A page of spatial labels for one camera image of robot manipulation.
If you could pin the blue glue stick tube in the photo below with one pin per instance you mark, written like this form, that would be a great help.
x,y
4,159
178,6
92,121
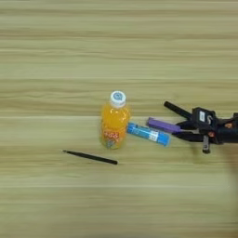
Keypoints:
x,y
148,134

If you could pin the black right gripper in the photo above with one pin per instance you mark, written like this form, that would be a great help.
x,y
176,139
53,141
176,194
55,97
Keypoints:
x,y
224,133

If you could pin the thin black stick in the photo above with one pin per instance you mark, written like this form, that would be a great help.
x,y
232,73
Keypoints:
x,y
89,157

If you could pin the orange juice bottle white cap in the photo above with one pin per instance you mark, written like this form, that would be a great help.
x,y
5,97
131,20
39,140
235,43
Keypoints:
x,y
114,124

